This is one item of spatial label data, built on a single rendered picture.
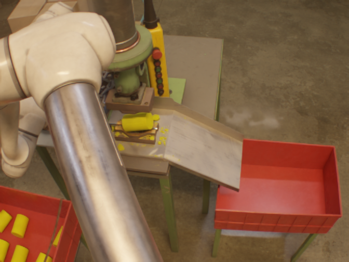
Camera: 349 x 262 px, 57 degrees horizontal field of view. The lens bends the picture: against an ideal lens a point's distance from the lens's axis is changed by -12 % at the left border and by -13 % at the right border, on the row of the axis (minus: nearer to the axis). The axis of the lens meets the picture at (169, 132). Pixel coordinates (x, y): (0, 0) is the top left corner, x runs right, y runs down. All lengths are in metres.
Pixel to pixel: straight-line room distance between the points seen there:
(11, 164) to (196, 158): 0.74
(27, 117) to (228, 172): 0.86
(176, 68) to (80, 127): 1.30
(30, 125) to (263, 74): 2.44
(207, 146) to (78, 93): 1.03
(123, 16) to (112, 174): 0.61
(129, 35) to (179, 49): 0.87
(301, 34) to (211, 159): 2.61
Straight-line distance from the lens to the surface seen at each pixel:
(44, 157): 1.98
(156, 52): 1.37
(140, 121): 1.38
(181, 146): 1.47
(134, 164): 1.40
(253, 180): 1.89
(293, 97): 3.11
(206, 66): 1.82
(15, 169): 1.21
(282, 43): 3.68
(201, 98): 1.66
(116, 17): 1.03
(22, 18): 3.06
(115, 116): 1.57
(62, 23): 0.64
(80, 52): 0.61
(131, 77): 1.21
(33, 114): 1.20
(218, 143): 1.58
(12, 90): 0.65
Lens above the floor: 2.15
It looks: 51 degrees down
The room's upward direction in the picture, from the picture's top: 6 degrees counter-clockwise
